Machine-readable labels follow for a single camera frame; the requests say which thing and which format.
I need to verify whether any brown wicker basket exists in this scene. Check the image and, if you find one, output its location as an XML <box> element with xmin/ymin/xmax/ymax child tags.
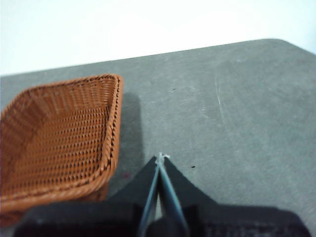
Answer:
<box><xmin>0</xmin><ymin>74</ymin><xmax>123</xmax><ymax>220</ymax></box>

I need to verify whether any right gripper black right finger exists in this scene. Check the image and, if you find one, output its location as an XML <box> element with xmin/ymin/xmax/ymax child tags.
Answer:
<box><xmin>160</xmin><ymin>157</ymin><xmax>312</xmax><ymax>237</ymax></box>

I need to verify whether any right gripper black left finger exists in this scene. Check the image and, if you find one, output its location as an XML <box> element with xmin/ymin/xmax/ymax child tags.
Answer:
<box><xmin>13</xmin><ymin>155</ymin><xmax>161</xmax><ymax>237</ymax></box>

